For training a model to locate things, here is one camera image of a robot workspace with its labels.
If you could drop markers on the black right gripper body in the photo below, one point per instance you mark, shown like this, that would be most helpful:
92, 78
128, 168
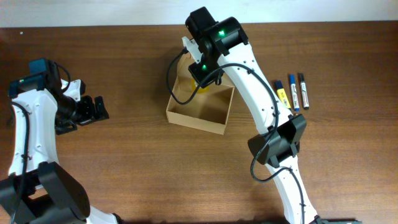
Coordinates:
206, 71

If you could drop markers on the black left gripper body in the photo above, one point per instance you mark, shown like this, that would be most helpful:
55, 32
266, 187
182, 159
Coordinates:
85, 111

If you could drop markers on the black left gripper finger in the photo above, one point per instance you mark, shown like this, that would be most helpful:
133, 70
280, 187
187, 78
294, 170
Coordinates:
101, 113
63, 128

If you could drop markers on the yellow tape roll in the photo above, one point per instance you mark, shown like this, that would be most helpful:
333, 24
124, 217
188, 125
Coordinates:
201, 90

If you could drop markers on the brown cardboard box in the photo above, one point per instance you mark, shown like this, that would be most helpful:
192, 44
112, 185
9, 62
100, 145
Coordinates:
207, 111

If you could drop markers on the yellow highlighter black cap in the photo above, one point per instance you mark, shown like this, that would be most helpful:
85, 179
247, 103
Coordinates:
282, 94

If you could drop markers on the blue cap whiteboard marker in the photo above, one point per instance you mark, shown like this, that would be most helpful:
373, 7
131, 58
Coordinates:
293, 89

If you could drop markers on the black cap whiteboard marker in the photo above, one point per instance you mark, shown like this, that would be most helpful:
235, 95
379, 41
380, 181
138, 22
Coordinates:
303, 91

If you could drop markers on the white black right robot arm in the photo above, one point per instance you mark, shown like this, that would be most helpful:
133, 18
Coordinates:
223, 48

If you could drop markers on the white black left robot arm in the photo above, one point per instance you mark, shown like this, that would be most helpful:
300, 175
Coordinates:
38, 189

